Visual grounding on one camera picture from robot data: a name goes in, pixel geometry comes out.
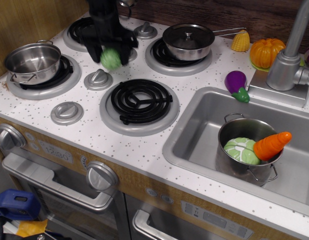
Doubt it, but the hanging silver utensil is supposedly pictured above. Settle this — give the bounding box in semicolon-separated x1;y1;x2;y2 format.
118;0;138;8

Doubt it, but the silver faucet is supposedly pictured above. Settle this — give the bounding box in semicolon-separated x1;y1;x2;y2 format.
248;0;309;108

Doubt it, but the silver stove knob front left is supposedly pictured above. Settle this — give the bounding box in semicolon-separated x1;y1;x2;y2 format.
50;101;84;126

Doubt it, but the silver oven dial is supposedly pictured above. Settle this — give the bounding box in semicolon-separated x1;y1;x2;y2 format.
86;161;119;192
0;123;27;151

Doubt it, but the toy yellow corn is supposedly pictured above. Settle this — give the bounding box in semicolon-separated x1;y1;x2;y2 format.
231;29;250;52

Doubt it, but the steel pot in sink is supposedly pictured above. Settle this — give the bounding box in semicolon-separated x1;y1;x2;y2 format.
215;113;283;187

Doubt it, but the silver stove knob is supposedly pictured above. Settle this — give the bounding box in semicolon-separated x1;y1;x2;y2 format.
50;101;84;126
133;21;158;40
84;69;113;91
128;48;138;63

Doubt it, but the steel pot on left burner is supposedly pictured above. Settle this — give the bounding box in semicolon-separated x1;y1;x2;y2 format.
4;40;62;86

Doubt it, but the left front black burner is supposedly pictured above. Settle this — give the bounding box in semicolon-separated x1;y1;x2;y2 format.
6;54;81;100

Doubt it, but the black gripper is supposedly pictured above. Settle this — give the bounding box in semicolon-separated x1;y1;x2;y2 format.
80;0;139;66

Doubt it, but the toy orange pumpkin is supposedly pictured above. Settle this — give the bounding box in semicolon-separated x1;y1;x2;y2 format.
249;38;286;69

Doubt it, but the silver stove knob upper middle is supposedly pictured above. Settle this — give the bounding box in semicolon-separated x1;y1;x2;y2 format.
128;48;138;63

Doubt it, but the silver oven dial right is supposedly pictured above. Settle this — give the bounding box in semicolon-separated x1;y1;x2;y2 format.
86;161;119;192

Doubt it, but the silver dishwasher door handle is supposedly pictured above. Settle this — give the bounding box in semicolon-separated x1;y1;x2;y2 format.
132;209;176;240

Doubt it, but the back left black burner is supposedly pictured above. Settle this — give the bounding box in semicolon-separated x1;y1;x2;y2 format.
62;17;94;53

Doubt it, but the silver oven dial left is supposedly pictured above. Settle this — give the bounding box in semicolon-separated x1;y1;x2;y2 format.
0;123;27;151

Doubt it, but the steel pan with lid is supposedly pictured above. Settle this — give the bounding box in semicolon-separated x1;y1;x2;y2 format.
162;23;248;61

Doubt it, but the black burner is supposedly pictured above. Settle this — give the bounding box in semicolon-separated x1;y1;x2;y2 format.
99;79;179;137
145;38;213;77
6;54;81;100
62;17;94;53

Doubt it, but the toy purple eggplant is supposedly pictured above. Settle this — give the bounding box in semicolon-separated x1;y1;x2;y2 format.
224;70;250;103

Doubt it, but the green bumpy toy squash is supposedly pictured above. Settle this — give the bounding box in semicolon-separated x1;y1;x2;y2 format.
100;48;122;70

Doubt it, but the toy green cabbage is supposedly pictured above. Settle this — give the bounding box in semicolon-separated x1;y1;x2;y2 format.
223;137;261;165

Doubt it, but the yellow cloth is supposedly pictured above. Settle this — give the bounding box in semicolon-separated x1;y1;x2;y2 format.
16;219;48;237

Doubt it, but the back right black burner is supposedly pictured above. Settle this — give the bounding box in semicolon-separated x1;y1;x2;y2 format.
145;38;213;77

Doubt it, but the toy orange carrot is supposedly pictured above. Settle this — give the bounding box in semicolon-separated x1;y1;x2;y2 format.
253;131;292;161

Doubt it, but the blue clamp tool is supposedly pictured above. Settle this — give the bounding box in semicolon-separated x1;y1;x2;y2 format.
0;189;41;221

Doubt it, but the silver sink basin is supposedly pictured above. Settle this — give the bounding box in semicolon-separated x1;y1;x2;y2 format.
163;87;309;216

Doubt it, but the silver stove knob back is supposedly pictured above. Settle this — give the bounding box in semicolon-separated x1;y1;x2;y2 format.
133;21;158;40

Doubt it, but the silver oven door handle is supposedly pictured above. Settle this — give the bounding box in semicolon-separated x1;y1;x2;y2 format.
2;153;113;213

